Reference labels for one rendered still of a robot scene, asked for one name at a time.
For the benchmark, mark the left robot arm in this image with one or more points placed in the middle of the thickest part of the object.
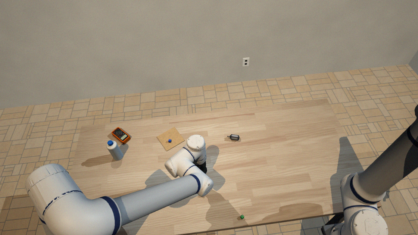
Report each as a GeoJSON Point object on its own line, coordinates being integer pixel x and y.
{"type": "Point", "coordinates": [64, 210]}

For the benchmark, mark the orange square mat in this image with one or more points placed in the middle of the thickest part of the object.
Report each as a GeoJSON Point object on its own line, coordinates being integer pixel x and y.
{"type": "Point", "coordinates": [173, 135]}

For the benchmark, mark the orange digital multimeter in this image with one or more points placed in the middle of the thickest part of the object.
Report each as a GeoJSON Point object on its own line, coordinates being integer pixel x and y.
{"type": "Point", "coordinates": [122, 136]}

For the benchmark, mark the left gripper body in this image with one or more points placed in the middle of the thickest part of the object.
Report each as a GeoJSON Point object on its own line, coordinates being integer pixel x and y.
{"type": "Point", "coordinates": [201, 165]}

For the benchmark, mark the grey plastic bottle with blue cap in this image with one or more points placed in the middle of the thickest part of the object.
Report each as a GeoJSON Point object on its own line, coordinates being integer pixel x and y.
{"type": "Point", "coordinates": [114, 150]}

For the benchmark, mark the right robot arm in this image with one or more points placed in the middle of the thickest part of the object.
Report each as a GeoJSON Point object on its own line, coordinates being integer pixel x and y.
{"type": "Point", "coordinates": [361, 191]}

